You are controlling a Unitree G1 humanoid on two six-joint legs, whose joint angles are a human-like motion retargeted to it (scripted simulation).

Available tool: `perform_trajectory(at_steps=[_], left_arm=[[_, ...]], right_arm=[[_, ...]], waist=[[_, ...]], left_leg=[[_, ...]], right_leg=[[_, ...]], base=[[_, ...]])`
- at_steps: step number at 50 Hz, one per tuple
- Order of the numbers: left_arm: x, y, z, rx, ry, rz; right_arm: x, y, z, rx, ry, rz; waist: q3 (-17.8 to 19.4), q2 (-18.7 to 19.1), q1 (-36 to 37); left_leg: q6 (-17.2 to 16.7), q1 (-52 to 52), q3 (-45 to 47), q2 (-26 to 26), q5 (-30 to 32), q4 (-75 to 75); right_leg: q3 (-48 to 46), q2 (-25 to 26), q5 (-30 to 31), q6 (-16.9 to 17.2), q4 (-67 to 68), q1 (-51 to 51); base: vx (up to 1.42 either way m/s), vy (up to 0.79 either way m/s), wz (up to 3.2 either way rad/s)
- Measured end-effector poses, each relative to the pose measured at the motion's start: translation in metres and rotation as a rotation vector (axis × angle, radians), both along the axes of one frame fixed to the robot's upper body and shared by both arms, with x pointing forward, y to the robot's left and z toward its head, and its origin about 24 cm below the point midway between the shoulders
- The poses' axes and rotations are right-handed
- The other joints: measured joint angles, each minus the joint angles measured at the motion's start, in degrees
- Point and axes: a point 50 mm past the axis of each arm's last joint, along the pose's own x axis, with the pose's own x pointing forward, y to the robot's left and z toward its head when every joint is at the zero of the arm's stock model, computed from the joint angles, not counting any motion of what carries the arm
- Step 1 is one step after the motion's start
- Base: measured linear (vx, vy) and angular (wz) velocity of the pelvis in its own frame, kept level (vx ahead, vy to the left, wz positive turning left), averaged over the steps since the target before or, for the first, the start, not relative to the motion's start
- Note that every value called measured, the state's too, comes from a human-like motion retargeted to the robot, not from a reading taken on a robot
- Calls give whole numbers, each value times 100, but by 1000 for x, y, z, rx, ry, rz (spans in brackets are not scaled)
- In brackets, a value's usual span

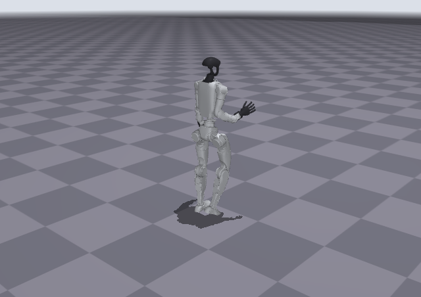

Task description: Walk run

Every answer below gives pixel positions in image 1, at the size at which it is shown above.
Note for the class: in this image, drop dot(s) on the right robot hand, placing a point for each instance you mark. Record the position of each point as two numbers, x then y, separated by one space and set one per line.
245 110

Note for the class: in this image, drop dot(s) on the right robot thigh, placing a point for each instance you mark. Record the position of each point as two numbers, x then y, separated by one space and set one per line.
221 142

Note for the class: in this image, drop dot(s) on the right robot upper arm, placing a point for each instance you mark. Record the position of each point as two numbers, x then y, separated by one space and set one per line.
221 92

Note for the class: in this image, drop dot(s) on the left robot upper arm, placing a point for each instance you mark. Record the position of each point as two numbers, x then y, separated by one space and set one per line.
196 92

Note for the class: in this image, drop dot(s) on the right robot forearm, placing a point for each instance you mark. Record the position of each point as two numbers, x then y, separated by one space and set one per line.
228 117

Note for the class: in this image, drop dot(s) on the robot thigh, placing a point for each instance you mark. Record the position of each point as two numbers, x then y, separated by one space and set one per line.
221 142
202 148

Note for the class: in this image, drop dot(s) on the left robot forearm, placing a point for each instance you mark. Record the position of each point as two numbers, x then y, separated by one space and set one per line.
199 118

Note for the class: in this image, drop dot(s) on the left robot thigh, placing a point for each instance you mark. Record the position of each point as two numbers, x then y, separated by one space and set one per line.
202 148

